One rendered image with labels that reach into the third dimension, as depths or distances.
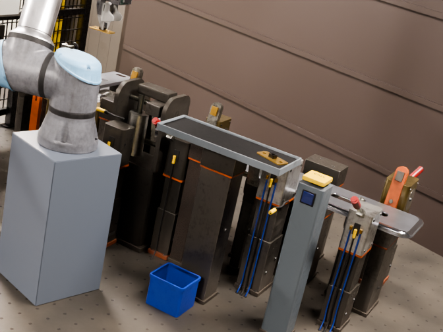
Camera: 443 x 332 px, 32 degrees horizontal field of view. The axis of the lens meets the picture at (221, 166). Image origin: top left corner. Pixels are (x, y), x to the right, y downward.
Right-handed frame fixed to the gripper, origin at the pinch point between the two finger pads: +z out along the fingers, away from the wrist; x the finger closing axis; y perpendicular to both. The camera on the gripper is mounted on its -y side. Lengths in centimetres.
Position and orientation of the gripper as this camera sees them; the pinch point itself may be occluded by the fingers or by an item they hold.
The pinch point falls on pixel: (103, 24)
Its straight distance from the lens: 261.1
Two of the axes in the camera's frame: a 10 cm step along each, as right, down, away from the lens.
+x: 4.8, -2.2, 8.5
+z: -2.1, 9.1, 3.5
